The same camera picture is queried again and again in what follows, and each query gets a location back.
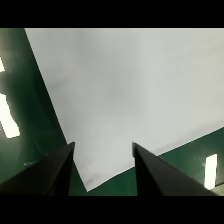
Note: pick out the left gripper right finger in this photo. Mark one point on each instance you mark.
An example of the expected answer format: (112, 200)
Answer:
(156, 175)

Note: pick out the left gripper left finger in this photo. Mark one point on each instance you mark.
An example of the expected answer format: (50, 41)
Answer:
(53, 171)

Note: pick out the white garment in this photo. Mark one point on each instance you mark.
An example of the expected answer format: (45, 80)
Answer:
(133, 90)

